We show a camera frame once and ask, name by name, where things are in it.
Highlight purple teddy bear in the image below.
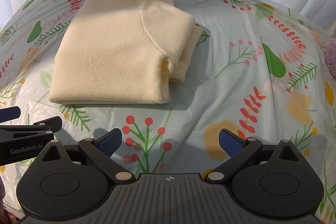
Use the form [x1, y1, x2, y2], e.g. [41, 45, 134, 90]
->
[325, 30, 336, 78]

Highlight floral print bed sheet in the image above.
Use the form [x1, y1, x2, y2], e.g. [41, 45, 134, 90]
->
[1, 0, 335, 223]

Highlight cream knit sweater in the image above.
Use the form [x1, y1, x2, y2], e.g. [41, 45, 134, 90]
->
[49, 0, 203, 104]

